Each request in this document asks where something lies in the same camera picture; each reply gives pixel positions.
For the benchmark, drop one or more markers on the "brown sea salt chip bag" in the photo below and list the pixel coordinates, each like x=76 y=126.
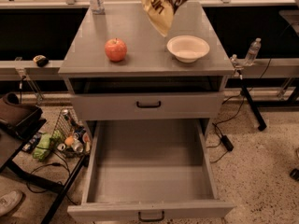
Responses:
x=161 y=13

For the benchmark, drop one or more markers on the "closed grey upper drawer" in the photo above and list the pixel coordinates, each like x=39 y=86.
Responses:
x=147 y=105

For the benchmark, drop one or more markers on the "grey drawer cabinet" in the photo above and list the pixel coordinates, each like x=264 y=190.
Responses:
x=148 y=66

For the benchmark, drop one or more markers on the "open grey bottom drawer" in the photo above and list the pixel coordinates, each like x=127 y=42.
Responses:
x=149 y=171

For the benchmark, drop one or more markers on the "green chip bag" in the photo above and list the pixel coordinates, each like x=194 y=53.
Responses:
x=42 y=150

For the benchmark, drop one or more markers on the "brown bag on table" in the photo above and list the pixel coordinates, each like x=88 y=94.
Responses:
x=17 y=118

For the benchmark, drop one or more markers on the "red apple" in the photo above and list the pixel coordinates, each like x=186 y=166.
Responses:
x=115 y=49

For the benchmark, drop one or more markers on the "white paper bowl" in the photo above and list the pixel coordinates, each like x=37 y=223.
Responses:
x=188 y=48

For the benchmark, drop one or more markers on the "black power adapter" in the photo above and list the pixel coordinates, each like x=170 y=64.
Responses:
x=227 y=143

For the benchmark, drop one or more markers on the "black stand leg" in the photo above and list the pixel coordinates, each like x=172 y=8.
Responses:
x=262 y=125

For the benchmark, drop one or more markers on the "black tape measure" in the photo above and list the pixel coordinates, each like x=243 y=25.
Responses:
x=41 y=60

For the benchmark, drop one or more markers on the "clear plastic water bottle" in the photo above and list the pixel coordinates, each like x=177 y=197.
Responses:
x=252 y=52

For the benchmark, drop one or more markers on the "black object on floor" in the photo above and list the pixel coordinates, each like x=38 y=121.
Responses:
x=294 y=174

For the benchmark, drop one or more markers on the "white shoe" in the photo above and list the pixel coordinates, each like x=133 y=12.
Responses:
x=9 y=201

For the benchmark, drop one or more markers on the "wire basket with cans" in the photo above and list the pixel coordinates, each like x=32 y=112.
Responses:
x=70 y=137

